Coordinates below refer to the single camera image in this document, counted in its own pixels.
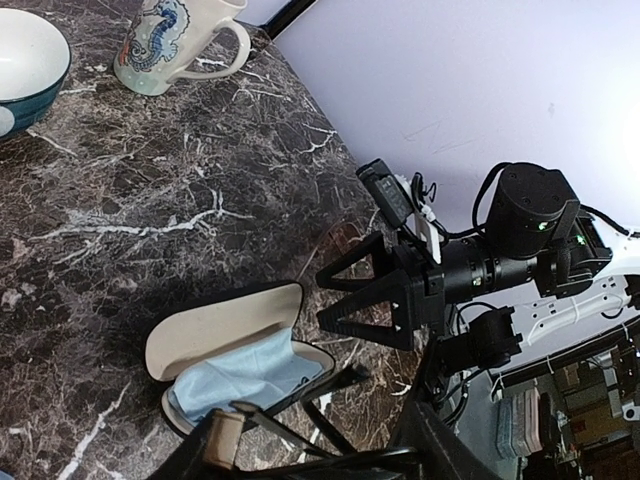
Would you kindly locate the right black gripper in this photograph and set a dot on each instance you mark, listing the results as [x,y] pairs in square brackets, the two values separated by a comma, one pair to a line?
[385,308]

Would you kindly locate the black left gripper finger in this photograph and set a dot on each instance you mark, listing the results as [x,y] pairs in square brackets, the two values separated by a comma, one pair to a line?
[208,452]

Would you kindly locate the light blue cloth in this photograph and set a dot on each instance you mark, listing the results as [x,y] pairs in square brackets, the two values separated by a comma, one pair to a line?
[264,373]

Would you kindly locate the black aviator sunglasses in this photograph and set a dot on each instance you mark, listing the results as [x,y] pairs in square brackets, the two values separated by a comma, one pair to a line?
[344,459]

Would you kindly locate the black checkered glasses case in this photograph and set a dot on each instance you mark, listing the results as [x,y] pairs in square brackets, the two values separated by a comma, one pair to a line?
[234,345]

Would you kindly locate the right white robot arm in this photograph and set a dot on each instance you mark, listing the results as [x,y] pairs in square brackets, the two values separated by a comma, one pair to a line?
[536,231]

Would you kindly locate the white seahorse mug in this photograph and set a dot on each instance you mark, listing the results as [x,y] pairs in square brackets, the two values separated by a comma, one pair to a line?
[166,36]

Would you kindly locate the white and navy bowl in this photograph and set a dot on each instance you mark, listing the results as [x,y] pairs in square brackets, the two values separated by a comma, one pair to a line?
[35,59]

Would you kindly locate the right black frame post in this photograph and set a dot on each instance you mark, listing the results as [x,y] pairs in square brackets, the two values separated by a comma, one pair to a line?
[285,17]

